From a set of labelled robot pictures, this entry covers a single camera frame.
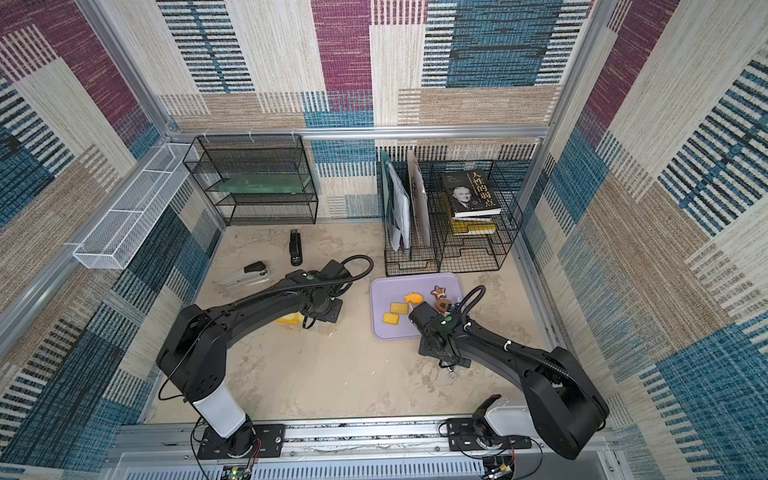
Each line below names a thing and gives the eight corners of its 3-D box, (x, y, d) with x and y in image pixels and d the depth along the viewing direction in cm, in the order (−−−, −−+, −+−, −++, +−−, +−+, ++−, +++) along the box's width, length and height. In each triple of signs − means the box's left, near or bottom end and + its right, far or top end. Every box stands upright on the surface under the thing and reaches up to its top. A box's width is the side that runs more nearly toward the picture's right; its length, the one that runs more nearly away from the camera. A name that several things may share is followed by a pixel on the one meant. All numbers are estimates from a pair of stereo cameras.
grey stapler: (231, 288, 104) (225, 280, 100) (232, 275, 108) (226, 266, 104) (269, 281, 106) (264, 272, 102) (269, 267, 110) (264, 259, 106)
